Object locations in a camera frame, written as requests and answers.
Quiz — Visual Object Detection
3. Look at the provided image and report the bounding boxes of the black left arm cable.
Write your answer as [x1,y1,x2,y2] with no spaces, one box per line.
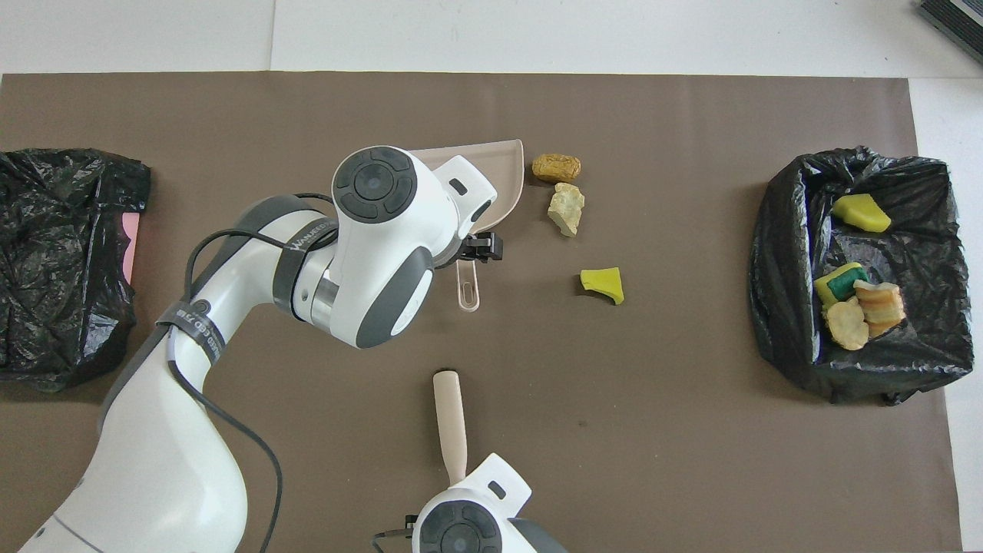
[165,192,339,553]

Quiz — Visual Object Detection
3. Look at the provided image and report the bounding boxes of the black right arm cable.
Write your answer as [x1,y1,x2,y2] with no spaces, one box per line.
[374,516,420,553]

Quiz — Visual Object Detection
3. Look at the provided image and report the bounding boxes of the yellow green-backed sponge piece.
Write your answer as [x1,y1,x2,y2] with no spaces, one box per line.
[814,263,870,306]

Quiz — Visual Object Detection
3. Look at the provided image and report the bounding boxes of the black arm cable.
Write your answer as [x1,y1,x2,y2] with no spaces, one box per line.
[374,516,420,553]
[165,192,339,553]

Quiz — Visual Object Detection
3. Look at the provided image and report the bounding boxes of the pale pink plastic dustpan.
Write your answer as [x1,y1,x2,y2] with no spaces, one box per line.
[407,138,527,312]

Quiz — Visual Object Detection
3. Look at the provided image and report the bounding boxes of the black ribbed device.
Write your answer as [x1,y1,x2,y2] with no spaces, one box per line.
[918,0,983,62]

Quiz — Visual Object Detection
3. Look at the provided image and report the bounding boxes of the black bagged pink trash bin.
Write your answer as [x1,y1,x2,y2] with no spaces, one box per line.
[0,148,152,392]

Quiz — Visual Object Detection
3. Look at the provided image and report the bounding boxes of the toy croissant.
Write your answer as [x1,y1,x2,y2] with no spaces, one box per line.
[852,280,907,339]
[823,298,870,352]

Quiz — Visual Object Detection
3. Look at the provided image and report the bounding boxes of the beige hand brush black bristles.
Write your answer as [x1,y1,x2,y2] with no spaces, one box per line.
[432,371,469,486]

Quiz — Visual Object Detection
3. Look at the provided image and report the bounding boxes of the brown table mat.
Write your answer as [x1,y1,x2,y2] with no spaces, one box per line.
[0,72,961,553]

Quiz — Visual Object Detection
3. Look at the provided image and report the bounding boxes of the brown bread roll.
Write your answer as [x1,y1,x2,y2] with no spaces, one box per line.
[532,153,582,185]

